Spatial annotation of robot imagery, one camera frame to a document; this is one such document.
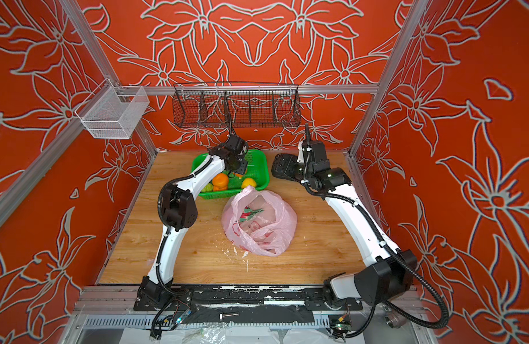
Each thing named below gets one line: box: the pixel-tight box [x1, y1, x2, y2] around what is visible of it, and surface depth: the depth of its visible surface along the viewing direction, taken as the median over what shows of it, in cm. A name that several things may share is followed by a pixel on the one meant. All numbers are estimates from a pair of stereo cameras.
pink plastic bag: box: [221, 185, 298, 257], surface depth 85 cm
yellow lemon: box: [241, 177, 257, 189], surface depth 100 cm
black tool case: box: [271, 153, 305, 182], surface depth 67 cm
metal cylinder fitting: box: [384, 311, 408, 329], surface depth 68 cm
